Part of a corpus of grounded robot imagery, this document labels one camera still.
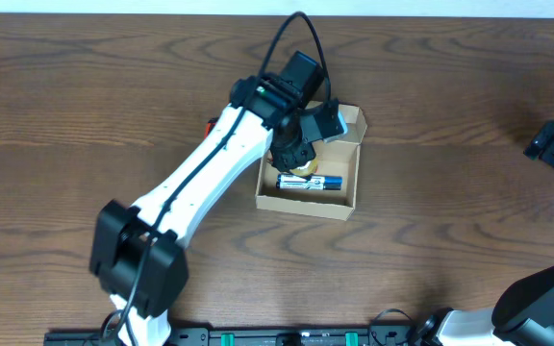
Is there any yellow tape roll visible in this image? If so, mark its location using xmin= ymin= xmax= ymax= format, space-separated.
xmin=290 ymin=160 xmax=318 ymax=177

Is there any blue marker pen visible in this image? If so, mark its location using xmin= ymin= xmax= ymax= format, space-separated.
xmin=277 ymin=174 xmax=342 ymax=185

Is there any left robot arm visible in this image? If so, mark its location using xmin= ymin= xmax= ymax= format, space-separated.
xmin=89 ymin=52 xmax=347 ymax=345

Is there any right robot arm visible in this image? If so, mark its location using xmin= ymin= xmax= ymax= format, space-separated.
xmin=408 ymin=120 xmax=554 ymax=346

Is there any black marker pen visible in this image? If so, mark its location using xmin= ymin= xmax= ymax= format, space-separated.
xmin=276 ymin=181 xmax=341 ymax=190

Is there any open cardboard box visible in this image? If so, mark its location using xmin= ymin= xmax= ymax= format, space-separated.
xmin=255 ymin=105 xmax=367 ymax=220

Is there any orange utility knife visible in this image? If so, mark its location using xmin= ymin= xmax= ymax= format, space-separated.
xmin=204 ymin=117 xmax=218 ymax=137

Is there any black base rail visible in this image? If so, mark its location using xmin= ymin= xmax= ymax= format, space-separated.
xmin=42 ymin=321 xmax=440 ymax=346

